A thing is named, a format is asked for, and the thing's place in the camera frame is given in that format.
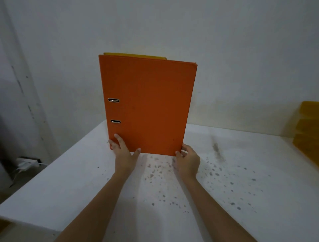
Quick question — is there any person's right hand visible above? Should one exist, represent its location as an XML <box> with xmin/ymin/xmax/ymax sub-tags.
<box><xmin>174</xmin><ymin>143</ymin><xmax>201</xmax><ymax>181</ymax></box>

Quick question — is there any person's left hand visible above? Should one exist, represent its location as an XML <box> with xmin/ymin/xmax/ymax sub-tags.
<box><xmin>108</xmin><ymin>134</ymin><xmax>141</xmax><ymax>176</ymax></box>

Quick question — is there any orange lever arch binder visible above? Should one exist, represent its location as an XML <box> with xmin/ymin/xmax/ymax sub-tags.
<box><xmin>98</xmin><ymin>54</ymin><xmax>198</xmax><ymax>157</ymax></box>

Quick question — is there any person's left forearm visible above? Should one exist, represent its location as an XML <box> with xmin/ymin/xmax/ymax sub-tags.
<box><xmin>54</xmin><ymin>172</ymin><xmax>127</xmax><ymax>242</ymax></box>

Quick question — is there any person's right forearm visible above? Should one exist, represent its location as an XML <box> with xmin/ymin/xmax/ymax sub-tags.
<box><xmin>179</xmin><ymin>175</ymin><xmax>258</xmax><ymax>242</ymax></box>

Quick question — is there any yellow folder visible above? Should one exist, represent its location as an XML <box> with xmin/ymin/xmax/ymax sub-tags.
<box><xmin>103</xmin><ymin>52</ymin><xmax>167</xmax><ymax>60</ymax></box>

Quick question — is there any white power adapter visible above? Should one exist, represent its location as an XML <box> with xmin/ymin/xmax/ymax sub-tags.
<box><xmin>16</xmin><ymin>157</ymin><xmax>41</xmax><ymax>172</ymax></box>

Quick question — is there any yellow plastic tray stack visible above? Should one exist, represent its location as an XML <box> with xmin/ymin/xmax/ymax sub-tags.
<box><xmin>292</xmin><ymin>101</ymin><xmax>319</xmax><ymax>168</ymax></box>

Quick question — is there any white cable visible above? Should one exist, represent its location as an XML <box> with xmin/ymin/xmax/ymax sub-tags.
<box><xmin>11</xmin><ymin>163</ymin><xmax>49</xmax><ymax>182</ymax></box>

